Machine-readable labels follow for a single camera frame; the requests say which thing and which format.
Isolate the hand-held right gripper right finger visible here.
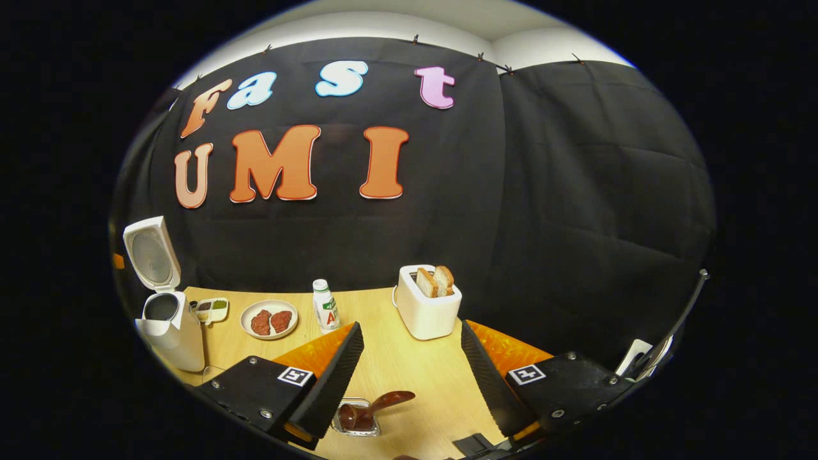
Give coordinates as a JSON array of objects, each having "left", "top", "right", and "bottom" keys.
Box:
[{"left": 460, "top": 319, "right": 637, "bottom": 448}]

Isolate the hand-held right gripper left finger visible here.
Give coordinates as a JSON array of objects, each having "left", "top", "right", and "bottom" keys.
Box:
[{"left": 201, "top": 321, "right": 365, "bottom": 451}]

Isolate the brown wooden spoon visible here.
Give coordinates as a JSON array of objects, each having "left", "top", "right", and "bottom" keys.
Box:
[{"left": 338, "top": 390, "right": 416, "bottom": 432}]

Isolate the white rice cooker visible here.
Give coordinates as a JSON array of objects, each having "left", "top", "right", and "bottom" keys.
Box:
[{"left": 123, "top": 215, "right": 206, "bottom": 373}]

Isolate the white green drink bottle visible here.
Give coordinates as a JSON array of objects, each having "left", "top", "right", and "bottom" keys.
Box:
[{"left": 313, "top": 279, "right": 341, "bottom": 334}]

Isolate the white toaster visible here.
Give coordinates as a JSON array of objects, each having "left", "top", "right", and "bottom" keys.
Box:
[{"left": 392, "top": 264, "right": 463, "bottom": 341}]

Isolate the white round plate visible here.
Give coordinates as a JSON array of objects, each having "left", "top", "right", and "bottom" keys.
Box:
[{"left": 240, "top": 300, "right": 299, "bottom": 341}]

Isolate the small white condiment dish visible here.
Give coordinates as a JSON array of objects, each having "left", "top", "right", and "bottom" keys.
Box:
[{"left": 195, "top": 298, "right": 229, "bottom": 325}]

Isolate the white side table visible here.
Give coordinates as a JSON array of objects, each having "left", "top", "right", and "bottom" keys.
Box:
[{"left": 615, "top": 339, "right": 672, "bottom": 378}]

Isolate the black stand pole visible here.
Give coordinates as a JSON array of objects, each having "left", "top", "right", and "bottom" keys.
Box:
[{"left": 629, "top": 269, "right": 710, "bottom": 381}]

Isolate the black backdrop cloth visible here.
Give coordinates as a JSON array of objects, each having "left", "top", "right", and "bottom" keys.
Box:
[{"left": 112, "top": 36, "right": 716, "bottom": 378}]

